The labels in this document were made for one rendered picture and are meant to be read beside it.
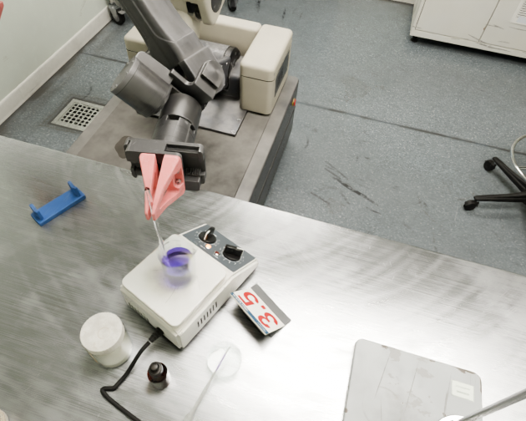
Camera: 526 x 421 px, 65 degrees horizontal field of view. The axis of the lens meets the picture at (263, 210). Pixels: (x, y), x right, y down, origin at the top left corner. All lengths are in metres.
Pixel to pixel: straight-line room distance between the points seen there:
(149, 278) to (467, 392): 0.52
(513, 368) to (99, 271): 0.72
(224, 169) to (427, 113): 1.38
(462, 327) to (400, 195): 1.23
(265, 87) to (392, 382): 1.13
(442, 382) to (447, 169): 1.56
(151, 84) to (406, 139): 1.80
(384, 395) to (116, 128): 1.29
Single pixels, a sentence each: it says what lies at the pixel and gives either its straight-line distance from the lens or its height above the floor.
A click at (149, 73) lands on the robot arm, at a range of 0.59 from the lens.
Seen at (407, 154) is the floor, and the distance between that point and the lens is 2.17.
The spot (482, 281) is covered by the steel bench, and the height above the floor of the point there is 0.75.
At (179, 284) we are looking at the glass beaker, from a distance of 0.63.
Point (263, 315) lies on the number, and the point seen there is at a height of 0.77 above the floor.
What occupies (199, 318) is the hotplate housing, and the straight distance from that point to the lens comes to 0.66.
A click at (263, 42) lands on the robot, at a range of 1.65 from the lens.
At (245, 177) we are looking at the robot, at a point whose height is 0.36.
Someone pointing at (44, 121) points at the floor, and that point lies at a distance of 2.36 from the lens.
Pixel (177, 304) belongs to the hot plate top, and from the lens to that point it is 0.64.
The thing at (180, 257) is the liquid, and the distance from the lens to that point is 0.62.
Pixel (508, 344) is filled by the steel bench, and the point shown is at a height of 0.75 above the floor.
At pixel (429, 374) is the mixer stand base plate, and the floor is 0.76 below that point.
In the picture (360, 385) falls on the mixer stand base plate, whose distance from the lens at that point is 0.70.
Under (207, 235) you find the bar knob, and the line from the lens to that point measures 0.71.
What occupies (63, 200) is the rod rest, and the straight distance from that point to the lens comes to 0.90.
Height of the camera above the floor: 1.41
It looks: 53 degrees down
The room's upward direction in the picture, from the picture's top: 5 degrees clockwise
